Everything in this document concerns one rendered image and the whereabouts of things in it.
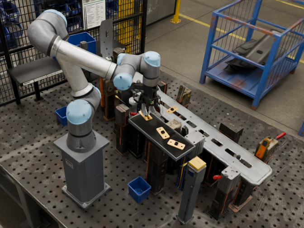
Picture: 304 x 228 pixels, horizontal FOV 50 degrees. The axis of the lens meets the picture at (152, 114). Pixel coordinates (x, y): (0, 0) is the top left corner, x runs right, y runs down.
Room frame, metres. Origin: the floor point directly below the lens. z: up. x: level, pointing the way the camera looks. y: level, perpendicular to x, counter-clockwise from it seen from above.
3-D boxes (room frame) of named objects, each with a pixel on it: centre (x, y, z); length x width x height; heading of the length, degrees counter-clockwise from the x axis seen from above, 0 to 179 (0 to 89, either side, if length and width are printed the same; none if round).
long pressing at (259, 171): (1.64, -0.15, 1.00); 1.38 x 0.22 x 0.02; 45
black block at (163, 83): (1.96, -0.06, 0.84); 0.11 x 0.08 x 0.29; 135
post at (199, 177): (1.06, -0.24, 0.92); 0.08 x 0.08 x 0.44; 45
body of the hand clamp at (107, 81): (1.86, 0.32, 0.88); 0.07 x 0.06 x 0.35; 135
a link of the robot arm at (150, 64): (1.29, 0.02, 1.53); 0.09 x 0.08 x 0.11; 85
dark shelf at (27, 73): (2.14, 0.65, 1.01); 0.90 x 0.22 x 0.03; 135
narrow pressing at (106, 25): (2.17, 0.38, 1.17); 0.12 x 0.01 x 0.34; 135
